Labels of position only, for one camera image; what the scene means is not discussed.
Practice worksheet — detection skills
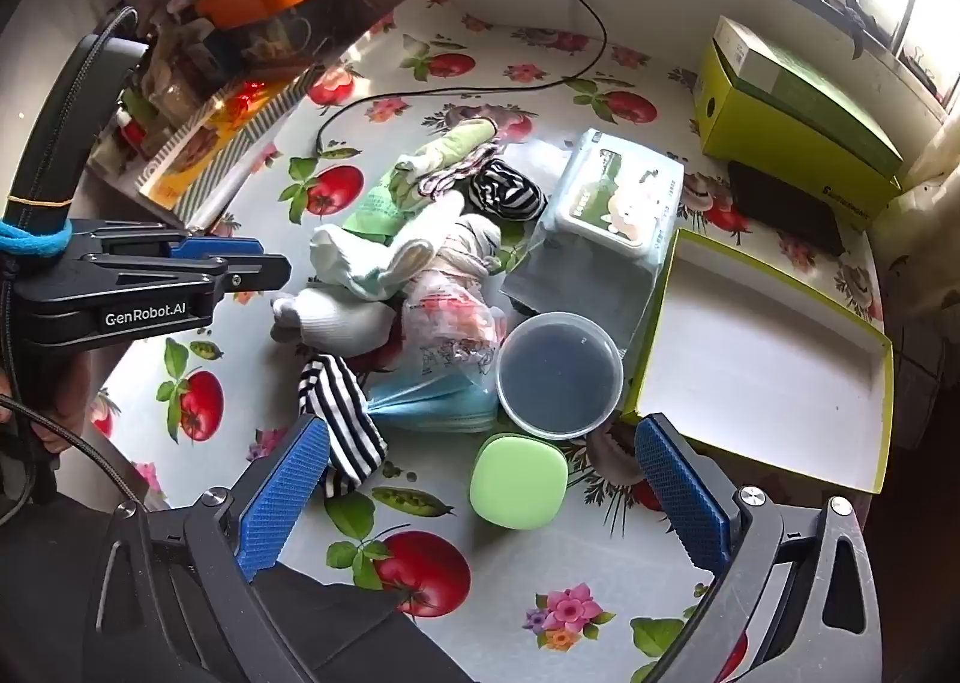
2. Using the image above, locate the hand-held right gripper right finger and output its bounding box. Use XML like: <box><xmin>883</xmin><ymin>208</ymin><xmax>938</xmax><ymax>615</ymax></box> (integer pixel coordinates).
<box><xmin>634</xmin><ymin>413</ymin><xmax>884</xmax><ymax>683</ymax></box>

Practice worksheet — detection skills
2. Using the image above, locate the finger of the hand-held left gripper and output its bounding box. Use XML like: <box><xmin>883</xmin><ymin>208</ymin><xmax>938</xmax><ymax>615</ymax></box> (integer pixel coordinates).
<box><xmin>172</xmin><ymin>255</ymin><xmax>293</xmax><ymax>294</ymax></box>
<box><xmin>97</xmin><ymin>233</ymin><xmax>265</xmax><ymax>262</ymax></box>

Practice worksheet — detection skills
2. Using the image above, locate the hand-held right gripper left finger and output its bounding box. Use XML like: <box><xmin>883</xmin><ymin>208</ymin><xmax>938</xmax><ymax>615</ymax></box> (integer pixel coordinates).
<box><xmin>84</xmin><ymin>415</ymin><xmax>332</xmax><ymax>683</ymax></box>

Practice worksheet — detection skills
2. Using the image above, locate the white knit glove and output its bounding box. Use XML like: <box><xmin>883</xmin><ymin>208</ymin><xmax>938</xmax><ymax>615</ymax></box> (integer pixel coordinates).
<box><xmin>270</xmin><ymin>281</ymin><xmax>410</xmax><ymax>358</ymax></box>

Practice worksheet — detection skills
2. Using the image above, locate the pale green white sock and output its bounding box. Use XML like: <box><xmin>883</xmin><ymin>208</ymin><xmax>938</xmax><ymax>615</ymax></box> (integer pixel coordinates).
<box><xmin>309</xmin><ymin>221</ymin><xmax>421</xmax><ymax>301</ymax></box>

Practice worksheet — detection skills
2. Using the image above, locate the black white striped sock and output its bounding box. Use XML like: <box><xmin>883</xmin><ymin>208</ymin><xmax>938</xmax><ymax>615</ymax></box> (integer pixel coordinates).
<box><xmin>469</xmin><ymin>159</ymin><xmax>548</xmax><ymax>223</ymax></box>
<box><xmin>298</xmin><ymin>353</ymin><xmax>389</xmax><ymax>500</ymax></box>

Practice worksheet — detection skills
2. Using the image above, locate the green microfibre cloth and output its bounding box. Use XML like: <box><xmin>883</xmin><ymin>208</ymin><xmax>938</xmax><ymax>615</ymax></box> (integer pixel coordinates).
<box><xmin>341</xmin><ymin>169</ymin><xmax>421</xmax><ymax>241</ymax></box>

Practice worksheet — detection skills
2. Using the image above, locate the yellow-green box lid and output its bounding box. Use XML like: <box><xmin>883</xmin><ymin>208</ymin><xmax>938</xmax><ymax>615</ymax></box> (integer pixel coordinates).
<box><xmin>621</xmin><ymin>227</ymin><xmax>895</xmax><ymax>496</ymax></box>

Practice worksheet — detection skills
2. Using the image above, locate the blue face mask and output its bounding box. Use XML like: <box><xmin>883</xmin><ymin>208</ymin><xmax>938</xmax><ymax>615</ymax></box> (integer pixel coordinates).
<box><xmin>366</xmin><ymin>364</ymin><xmax>502</xmax><ymax>435</ymax></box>

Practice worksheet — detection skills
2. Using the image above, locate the red printed plastic bag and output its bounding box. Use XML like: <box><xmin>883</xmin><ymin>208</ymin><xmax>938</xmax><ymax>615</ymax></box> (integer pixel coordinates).
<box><xmin>401</xmin><ymin>270</ymin><xmax>507</xmax><ymax>384</ymax></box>

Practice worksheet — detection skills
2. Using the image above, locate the green rabbit towel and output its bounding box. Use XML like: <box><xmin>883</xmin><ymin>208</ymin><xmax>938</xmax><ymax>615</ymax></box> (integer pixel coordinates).
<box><xmin>394</xmin><ymin>119</ymin><xmax>500</xmax><ymax>196</ymax></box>

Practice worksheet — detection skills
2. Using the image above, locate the person's left hand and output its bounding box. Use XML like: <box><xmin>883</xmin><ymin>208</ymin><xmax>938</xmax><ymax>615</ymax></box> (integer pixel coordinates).
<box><xmin>0</xmin><ymin>353</ymin><xmax>102</xmax><ymax>459</ymax></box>

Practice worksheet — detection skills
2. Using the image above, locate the blue elastic band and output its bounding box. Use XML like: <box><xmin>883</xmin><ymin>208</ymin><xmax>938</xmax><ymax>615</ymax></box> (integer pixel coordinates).
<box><xmin>0</xmin><ymin>219</ymin><xmax>74</xmax><ymax>256</ymax></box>

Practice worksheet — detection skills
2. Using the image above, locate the striped printed tray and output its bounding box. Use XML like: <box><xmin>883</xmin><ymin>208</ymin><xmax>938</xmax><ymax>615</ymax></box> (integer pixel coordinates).
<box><xmin>139</xmin><ymin>64</ymin><xmax>323</xmax><ymax>211</ymax></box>

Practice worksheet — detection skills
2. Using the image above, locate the green rounded square case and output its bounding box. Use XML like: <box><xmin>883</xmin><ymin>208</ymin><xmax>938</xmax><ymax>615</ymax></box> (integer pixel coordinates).
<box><xmin>469</xmin><ymin>432</ymin><xmax>569</xmax><ymax>528</ymax></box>

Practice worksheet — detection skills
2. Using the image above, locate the clear round plastic container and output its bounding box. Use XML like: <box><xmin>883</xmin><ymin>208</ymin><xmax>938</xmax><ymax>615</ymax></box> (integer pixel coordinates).
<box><xmin>495</xmin><ymin>311</ymin><xmax>625</xmax><ymax>441</ymax></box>

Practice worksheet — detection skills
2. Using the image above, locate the floral plastic tablecloth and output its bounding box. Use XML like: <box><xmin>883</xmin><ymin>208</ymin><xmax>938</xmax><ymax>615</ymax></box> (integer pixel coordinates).
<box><xmin>82</xmin><ymin>0</ymin><xmax>893</xmax><ymax>683</ymax></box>

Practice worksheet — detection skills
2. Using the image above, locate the clear plastic bag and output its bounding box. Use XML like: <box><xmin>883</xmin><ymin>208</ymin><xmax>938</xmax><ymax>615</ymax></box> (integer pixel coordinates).
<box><xmin>501</xmin><ymin>218</ymin><xmax>672</xmax><ymax>361</ymax></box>

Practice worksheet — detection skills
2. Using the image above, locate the black power bank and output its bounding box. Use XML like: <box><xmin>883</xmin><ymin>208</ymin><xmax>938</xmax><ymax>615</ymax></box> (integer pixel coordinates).
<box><xmin>726</xmin><ymin>159</ymin><xmax>848</xmax><ymax>256</ymax></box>

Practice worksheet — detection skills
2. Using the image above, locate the wet wipes pack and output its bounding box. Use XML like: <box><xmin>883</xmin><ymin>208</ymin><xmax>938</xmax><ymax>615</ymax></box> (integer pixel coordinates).
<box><xmin>536</xmin><ymin>128</ymin><xmax>687</xmax><ymax>264</ymax></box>

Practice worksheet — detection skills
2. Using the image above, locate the yellow-green shoe box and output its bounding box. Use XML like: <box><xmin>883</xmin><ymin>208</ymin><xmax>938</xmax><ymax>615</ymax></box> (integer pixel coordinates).
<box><xmin>694</xmin><ymin>41</ymin><xmax>903</xmax><ymax>230</ymax></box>

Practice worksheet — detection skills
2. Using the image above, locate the cream spotted curtain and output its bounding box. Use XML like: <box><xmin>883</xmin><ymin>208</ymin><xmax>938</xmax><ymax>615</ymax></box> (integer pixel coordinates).
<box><xmin>870</xmin><ymin>105</ymin><xmax>960</xmax><ymax>324</ymax></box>

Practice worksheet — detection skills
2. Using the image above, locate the green white carton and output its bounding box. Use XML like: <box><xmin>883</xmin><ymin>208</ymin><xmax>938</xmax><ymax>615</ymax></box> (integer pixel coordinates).
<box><xmin>711</xmin><ymin>15</ymin><xmax>905</xmax><ymax>180</ymax></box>

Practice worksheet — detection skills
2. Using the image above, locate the black braided cable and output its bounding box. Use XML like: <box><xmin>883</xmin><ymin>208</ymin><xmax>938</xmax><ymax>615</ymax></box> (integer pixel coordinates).
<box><xmin>0</xmin><ymin>6</ymin><xmax>147</xmax><ymax>511</ymax></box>

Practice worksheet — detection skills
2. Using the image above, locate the thin black power cable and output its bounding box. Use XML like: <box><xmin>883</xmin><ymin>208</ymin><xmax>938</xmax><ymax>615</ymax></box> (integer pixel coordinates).
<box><xmin>315</xmin><ymin>0</ymin><xmax>608</xmax><ymax>159</ymax></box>

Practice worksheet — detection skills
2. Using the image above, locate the black hanging strap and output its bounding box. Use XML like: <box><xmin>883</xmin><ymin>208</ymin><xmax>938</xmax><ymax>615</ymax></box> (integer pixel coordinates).
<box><xmin>844</xmin><ymin>0</ymin><xmax>871</xmax><ymax>61</ymax></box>

